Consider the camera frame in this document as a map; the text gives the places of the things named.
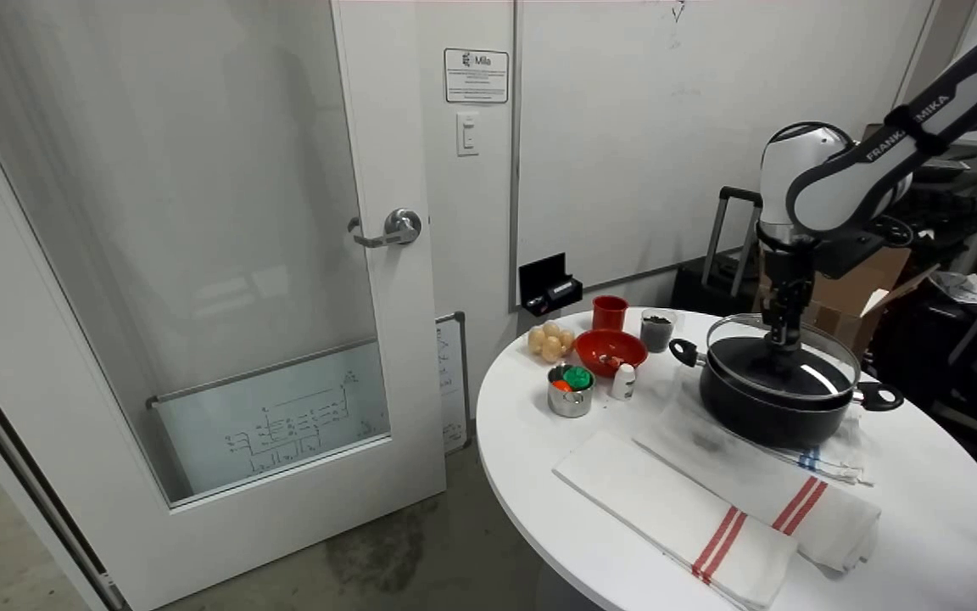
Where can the metal cup with coloured items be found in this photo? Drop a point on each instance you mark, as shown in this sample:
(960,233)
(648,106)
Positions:
(569,395)

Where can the pale yellow bread rolls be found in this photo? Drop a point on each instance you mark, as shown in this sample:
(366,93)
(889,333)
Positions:
(551,342)

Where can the white wall sign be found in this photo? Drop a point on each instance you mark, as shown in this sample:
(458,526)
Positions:
(475,76)

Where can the white light switch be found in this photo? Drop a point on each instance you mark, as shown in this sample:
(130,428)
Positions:
(467,135)

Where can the white door with frosted glass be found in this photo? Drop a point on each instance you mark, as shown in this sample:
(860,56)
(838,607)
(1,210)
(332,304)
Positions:
(400,376)

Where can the large open cardboard box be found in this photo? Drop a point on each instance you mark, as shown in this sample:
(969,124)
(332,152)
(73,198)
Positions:
(851,306)

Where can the white panel leaning on wall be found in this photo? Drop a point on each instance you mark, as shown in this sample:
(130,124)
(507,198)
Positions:
(452,377)

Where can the glass lid with black knob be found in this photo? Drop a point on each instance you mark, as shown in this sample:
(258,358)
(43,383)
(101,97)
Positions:
(739,350)

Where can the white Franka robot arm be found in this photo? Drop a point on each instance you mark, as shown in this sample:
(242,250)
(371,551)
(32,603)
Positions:
(851,171)

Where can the black cart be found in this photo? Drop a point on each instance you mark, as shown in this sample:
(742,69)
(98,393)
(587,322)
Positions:
(952,201)

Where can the measuring cup with dark contents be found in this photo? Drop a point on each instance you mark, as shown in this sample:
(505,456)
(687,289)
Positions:
(656,333)

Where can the red mug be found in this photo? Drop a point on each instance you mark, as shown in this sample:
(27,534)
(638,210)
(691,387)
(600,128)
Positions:
(610,315)

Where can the red bowl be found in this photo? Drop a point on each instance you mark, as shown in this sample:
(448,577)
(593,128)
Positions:
(610,354)

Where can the white towel with red stripes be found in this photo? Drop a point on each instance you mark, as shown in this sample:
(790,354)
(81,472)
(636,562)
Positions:
(671,521)
(838,532)

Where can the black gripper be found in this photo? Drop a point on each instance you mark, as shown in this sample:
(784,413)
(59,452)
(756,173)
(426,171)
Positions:
(790,282)

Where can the small white shaker bottle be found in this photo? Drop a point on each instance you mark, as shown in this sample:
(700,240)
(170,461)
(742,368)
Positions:
(621,383)

